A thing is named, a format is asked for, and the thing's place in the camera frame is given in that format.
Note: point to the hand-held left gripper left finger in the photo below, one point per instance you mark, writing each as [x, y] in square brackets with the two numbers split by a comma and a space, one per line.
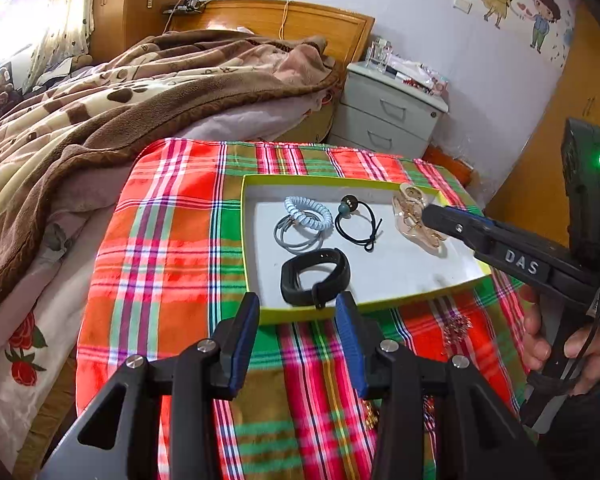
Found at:
[242, 347]

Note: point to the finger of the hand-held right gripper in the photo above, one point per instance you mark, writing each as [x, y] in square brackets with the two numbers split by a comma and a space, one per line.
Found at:
[472, 216]
[445, 217]

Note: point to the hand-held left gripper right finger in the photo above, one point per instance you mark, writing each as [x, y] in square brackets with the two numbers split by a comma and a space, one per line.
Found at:
[355, 352]

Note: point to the translucent pink claw clip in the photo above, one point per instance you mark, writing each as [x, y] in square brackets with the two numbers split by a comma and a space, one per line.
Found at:
[410, 215]

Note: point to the yellow cardboard box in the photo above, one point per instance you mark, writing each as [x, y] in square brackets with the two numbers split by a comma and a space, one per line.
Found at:
[405, 265]

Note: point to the black wristband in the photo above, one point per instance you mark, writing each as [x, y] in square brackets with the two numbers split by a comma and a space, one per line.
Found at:
[290, 280]

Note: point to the person's right hand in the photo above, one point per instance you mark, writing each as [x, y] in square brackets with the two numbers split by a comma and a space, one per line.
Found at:
[597, 355]

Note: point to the wooden door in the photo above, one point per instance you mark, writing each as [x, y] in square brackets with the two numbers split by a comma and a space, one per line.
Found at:
[545, 150]

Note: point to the rhinestone hair clip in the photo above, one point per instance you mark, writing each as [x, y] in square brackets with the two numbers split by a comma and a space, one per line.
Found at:
[455, 332]

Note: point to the red green plaid cloth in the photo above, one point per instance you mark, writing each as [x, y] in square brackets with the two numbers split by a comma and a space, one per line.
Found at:
[180, 240]

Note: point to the grey nightstand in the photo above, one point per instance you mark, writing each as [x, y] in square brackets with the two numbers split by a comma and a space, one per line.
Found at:
[380, 110]

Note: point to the pile of small packets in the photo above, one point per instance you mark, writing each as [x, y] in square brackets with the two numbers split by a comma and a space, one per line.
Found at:
[420, 77]

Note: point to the glass cup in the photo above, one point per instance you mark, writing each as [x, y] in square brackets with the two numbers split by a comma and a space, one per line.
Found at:
[380, 55]

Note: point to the rose print bed sheet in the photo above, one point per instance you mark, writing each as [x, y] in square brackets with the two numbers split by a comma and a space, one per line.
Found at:
[30, 340]

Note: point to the wooden headboard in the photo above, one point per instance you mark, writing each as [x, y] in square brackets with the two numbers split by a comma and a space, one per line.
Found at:
[330, 22]

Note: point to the brown paw print blanket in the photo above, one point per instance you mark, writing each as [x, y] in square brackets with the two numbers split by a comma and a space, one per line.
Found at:
[130, 100]

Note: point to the power strip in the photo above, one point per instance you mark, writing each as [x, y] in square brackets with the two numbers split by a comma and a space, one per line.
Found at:
[182, 8]

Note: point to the dotted curtain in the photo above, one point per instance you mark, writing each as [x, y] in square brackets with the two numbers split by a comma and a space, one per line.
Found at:
[70, 10]

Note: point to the window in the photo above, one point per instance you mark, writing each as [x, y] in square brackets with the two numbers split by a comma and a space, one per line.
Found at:
[10, 35]

